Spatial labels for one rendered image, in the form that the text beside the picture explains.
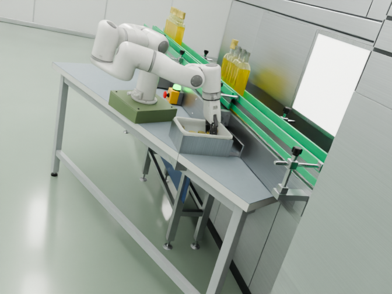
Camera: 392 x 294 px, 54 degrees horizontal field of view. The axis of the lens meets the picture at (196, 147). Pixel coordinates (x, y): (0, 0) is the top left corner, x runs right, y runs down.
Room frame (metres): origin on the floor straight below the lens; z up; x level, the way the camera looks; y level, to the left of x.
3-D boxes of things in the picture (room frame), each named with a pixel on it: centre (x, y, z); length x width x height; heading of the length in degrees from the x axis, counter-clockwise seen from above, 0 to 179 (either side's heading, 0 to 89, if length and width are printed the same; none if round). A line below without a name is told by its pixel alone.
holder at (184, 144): (1.53, -0.03, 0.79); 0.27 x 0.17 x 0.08; 114
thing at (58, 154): (1.74, 0.31, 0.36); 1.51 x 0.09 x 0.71; 48
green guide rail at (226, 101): (2.52, 0.25, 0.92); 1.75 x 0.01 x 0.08; 24
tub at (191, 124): (1.52, -0.01, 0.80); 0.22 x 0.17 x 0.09; 114
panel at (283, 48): (1.64, -0.35, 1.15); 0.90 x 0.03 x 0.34; 24
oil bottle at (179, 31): (2.83, 0.32, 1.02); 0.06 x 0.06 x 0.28; 24
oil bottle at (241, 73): (1.82, -0.12, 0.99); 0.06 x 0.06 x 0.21; 25
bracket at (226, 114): (1.67, -0.07, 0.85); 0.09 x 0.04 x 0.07; 114
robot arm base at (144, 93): (1.74, 0.30, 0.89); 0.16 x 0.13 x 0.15; 142
